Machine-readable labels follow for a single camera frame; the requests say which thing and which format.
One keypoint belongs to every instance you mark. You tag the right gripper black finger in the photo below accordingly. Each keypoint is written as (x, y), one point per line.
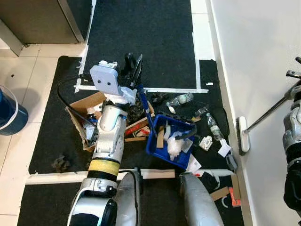
(294, 74)
(298, 60)

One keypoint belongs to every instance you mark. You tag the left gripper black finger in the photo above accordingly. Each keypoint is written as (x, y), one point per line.
(128, 61)
(138, 68)

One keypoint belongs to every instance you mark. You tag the blue plastic dustpan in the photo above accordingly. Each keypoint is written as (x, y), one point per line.
(157, 148)

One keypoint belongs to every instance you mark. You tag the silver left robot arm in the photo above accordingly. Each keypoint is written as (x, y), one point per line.
(110, 134)

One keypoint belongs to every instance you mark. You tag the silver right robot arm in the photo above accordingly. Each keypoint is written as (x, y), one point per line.
(294, 129)

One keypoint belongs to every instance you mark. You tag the small black floor mat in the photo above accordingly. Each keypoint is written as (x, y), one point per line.
(141, 37)

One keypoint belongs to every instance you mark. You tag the large black floor mat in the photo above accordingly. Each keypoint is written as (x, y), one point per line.
(51, 136)

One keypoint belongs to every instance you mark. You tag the white crumpled paper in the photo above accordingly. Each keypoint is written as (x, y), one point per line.
(113, 63)
(102, 63)

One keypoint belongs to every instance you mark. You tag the brown cardboard box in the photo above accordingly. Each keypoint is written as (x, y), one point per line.
(84, 106)

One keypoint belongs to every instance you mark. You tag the tan cardboard strip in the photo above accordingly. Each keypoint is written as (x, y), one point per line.
(160, 138)
(220, 194)

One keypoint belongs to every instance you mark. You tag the tiny white scrap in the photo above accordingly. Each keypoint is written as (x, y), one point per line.
(209, 84)

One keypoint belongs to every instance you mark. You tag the small clear plastic bottle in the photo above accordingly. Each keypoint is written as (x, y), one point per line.
(202, 111)

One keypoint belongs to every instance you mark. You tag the white crumpled plastic wad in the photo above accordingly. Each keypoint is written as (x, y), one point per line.
(175, 146)

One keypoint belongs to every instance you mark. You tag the small white paper slip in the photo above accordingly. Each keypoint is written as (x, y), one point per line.
(224, 149)

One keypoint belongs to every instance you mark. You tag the small grey object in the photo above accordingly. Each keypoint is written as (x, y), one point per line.
(231, 163)

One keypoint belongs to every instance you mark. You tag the white plastic clip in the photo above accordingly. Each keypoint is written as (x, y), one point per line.
(206, 143)

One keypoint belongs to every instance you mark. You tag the grey cabinet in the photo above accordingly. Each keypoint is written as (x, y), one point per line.
(37, 19)

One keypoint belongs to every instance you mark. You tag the white printed paper card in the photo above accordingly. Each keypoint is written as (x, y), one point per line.
(193, 163)

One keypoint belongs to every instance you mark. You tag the black crumpled debris lump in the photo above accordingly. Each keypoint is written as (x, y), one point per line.
(61, 165)

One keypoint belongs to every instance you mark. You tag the grey left robot leg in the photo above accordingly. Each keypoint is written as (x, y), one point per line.
(128, 202)

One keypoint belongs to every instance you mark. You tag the grey robot leg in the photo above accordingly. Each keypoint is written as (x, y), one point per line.
(200, 202)
(128, 202)

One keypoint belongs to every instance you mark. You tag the blue bucket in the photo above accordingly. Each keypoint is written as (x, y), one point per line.
(9, 113)

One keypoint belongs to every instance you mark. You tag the grey right robot leg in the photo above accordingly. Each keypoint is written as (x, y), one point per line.
(200, 202)

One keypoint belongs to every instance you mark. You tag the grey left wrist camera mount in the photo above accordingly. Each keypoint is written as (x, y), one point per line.
(106, 80)

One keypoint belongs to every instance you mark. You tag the orange plastic bracket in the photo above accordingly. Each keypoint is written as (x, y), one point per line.
(235, 197)

